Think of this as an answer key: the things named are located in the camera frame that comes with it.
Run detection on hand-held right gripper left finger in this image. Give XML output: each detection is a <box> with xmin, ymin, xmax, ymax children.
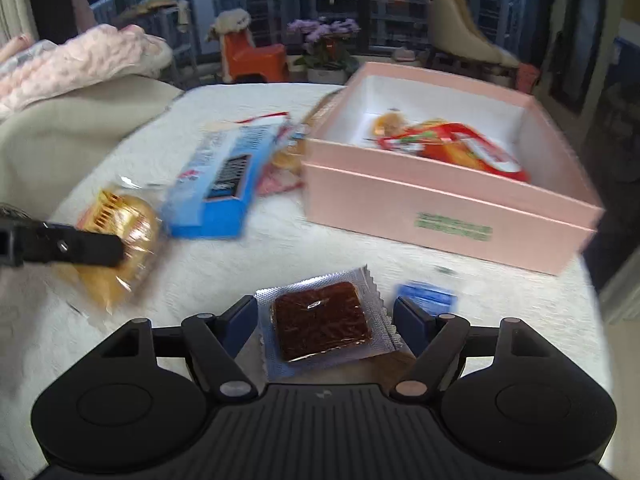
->
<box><xmin>102</xmin><ymin>295</ymin><xmax>258</xmax><ymax>404</ymax></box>

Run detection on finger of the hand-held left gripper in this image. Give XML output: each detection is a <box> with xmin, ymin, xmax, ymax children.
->
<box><xmin>0</xmin><ymin>221</ymin><xmax>125</xmax><ymax>267</ymax></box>

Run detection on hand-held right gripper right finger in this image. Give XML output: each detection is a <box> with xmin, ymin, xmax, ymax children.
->
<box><xmin>392</xmin><ymin>296</ymin><xmax>546</xmax><ymax>403</ymax></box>

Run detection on small blue snack packet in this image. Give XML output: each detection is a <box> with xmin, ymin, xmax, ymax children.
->
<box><xmin>397</xmin><ymin>282</ymin><xmax>458</xmax><ymax>313</ymax></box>

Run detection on yellow bread packet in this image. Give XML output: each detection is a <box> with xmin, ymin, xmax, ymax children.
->
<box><xmin>75</xmin><ymin>175</ymin><xmax>166</xmax><ymax>313</ymax></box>

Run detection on brown square snack packet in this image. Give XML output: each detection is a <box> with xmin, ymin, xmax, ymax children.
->
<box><xmin>254</xmin><ymin>265</ymin><xmax>406</xmax><ymax>381</ymax></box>

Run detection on pink cardboard box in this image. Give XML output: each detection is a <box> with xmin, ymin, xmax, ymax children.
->
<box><xmin>300</xmin><ymin>61</ymin><xmax>608</xmax><ymax>277</ymax></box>

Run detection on blue biscuit box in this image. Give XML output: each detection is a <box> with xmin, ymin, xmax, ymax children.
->
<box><xmin>161</xmin><ymin>121</ymin><xmax>293</xmax><ymax>240</ymax></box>

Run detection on red-edged sandwich biscuit packet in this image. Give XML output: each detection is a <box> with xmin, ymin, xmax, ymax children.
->
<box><xmin>256</xmin><ymin>162</ymin><xmax>303</xmax><ymax>196</ymax></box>

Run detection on cartoon milk ball packet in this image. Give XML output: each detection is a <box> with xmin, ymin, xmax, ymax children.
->
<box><xmin>377</xmin><ymin>120</ymin><xmax>481</xmax><ymax>166</ymax></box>

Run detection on orange snack clear packet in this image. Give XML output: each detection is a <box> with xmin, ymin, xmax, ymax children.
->
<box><xmin>371</xmin><ymin>111</ymin><xmax>407</xmax><ymax>142</ymax></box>

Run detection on beige cushion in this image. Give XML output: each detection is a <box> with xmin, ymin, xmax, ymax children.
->
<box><xmin>0</xmin><ymin>77</ymin><xmax>186</xmax><ymax>211</ymax></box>

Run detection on pink fluffy blanket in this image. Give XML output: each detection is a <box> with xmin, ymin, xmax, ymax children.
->
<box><xmin>0</xmin><ymin>24</ymin><xmax>173</xmax><ymax>118</ymax></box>

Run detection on orange toy horse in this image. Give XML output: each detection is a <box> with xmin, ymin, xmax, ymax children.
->
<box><xmin>207</xmin><ymin>9</ymin><xmax>291</xmax><ymax>83</ymax></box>

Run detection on balcony drying rack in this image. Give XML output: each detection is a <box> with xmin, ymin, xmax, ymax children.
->
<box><xmin>120</xmin><ymin>0</ymin><xmax>193</xmax><ymax>61</ymax></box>

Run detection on pink bag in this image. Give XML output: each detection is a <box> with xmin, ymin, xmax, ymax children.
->
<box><xmin>517</xmin><ymin>62</ymin><xmax>541</xmax><ymax>93</ymax></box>

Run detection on purple potted flowers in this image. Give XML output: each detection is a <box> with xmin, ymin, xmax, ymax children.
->
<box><xmin>287</xmin><ymin>17</ymin><xmax>361</xmax><ymax>85</ymax></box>

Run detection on beige brown chair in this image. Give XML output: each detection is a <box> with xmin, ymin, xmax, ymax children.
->
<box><xmin>424</xmin><ymin>0</ymin><xmax>521</xmax><ymax>86</ymax></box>

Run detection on black framed glass door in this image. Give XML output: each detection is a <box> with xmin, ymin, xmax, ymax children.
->
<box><xmin>547</xmin><ymin>0</ymin><xmax>608</xmax><ymax>113</ymax></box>

